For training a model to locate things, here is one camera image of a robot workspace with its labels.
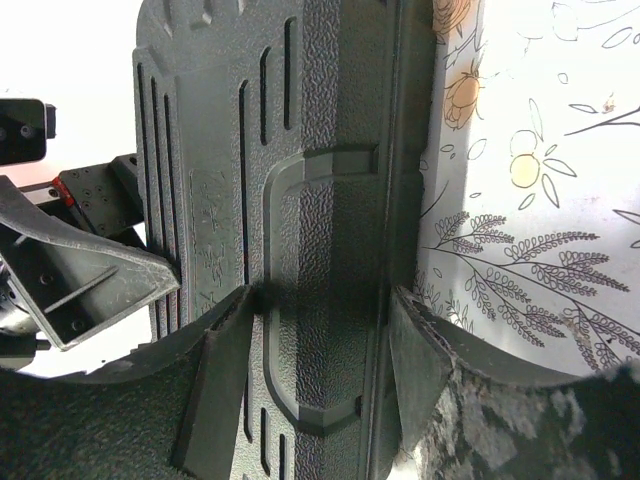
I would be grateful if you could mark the floral patterned table mat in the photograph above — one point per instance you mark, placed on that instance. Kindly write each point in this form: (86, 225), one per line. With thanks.
(530, 235)

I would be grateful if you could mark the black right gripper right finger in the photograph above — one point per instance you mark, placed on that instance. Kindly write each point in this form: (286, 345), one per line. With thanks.
(460, 394)

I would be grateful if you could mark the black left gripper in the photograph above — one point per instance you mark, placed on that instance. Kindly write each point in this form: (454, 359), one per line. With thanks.
(72, 283)

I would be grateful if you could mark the black plastic tool case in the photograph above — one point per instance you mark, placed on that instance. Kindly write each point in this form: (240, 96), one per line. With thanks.
(279, 146)

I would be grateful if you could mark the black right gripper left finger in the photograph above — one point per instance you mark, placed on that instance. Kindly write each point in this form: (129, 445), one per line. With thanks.
(205, 445)

